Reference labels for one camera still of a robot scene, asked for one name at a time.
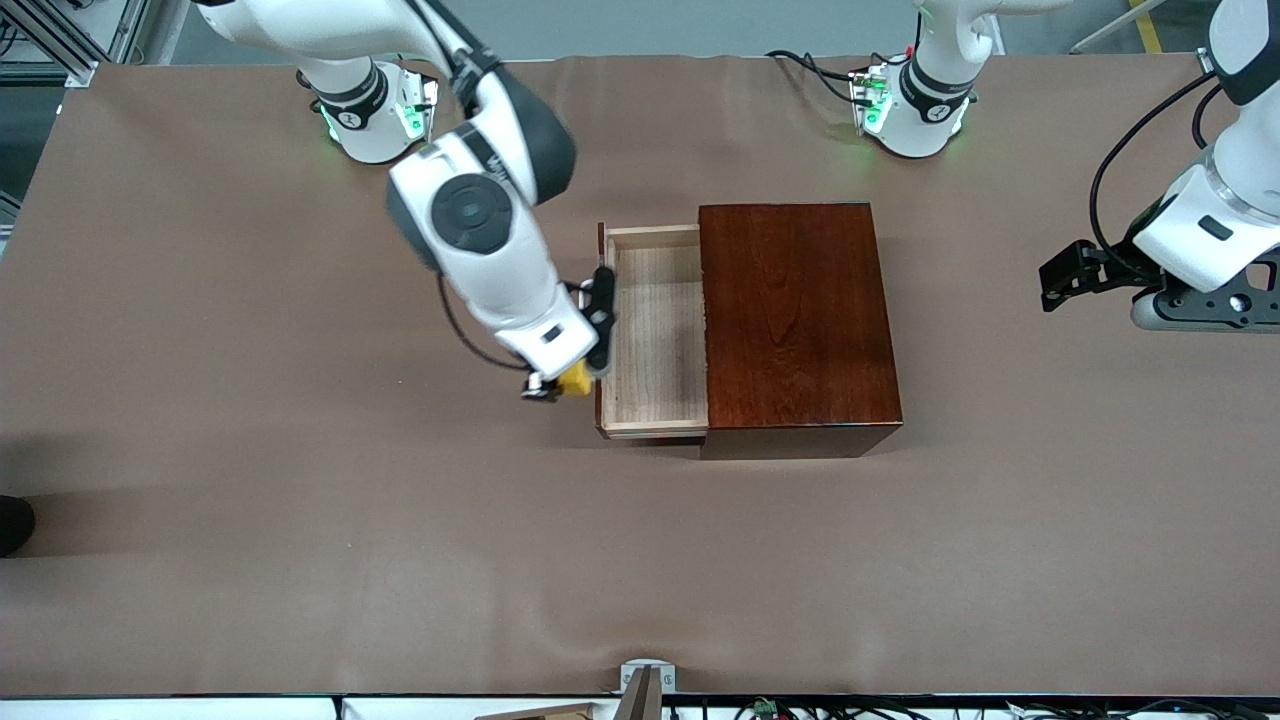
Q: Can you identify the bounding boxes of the grey mounting post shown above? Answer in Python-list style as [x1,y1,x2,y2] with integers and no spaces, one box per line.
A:
[612,668,664,720]

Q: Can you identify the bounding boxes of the black round object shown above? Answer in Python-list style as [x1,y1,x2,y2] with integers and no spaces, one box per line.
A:
[0,495,37,558]

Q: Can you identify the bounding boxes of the wooden drawer with white handle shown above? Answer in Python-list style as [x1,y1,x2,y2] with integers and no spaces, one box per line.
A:
[596,222,712,442]

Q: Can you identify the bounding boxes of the silver metal clamp bracket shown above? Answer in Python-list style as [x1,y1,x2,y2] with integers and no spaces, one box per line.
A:
[620,660,677,694]

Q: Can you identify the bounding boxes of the black base cables with red plug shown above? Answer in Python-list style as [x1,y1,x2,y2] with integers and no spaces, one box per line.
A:
[765,42,919,107]

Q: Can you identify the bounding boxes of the brown table cloth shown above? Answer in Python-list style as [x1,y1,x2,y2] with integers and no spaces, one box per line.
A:
[0,55,1280,698]

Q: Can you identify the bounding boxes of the dark wooden cabinet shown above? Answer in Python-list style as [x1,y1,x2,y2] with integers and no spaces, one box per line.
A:
[697,203,905,461]

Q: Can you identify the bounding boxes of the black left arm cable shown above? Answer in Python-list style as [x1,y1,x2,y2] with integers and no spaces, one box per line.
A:
[1089,70,1243,277]

